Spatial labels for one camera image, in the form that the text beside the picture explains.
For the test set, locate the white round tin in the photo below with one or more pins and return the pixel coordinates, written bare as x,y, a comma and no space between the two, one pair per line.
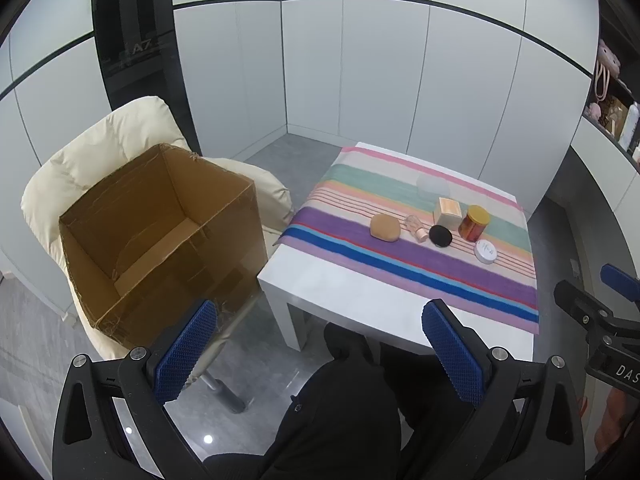
485,251

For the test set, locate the brown patterned box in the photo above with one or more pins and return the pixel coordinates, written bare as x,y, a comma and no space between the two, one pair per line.
614,112

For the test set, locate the black round puff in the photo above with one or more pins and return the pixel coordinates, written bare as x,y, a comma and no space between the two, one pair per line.
440,236

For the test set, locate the pink plush handbag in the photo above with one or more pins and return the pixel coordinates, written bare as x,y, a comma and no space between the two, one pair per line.
607,60

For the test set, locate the black glass cabinet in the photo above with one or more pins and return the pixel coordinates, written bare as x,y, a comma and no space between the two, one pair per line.
130,35

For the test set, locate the striped table cloth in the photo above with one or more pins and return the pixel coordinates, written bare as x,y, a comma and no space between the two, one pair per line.
400,270

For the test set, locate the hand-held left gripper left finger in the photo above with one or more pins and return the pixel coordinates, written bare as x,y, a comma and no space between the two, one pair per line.
185,350

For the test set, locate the cream padded chair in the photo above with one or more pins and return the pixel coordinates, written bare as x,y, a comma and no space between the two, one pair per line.
100,140

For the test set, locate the cardboard box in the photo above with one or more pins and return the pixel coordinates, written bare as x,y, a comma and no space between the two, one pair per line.
150,240

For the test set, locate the cream square box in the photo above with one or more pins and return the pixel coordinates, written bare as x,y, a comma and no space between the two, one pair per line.
446,212

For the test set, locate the person's right hand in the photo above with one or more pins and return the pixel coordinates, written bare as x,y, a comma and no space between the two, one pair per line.
617,425

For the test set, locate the white bottle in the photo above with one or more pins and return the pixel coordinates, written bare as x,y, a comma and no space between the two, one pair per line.
631,125

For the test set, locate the tan makeup sponge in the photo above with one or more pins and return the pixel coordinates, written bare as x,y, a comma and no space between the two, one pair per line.
385,227

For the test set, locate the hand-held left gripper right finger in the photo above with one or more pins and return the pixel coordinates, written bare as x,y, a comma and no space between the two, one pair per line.
452,355

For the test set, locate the amber jar with gold lid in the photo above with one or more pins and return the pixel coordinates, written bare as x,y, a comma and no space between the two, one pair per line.
474,225

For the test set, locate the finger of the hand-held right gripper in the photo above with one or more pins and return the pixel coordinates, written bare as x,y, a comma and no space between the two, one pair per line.
622,282
580,302

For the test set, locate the wall outlet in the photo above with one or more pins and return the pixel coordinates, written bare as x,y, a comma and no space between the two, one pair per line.
575,267

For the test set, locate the white table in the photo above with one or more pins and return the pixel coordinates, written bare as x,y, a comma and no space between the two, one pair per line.
320,290

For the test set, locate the clear plastic box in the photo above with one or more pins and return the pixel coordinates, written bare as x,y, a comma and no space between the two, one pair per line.
433,187

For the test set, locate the small glass bottle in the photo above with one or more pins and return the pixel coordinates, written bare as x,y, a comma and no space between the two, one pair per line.
417,230

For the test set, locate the small pink plush toy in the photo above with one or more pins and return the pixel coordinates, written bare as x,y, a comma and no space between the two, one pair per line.
594,111

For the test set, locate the person's black trousers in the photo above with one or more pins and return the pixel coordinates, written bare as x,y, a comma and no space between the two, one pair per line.
340,410

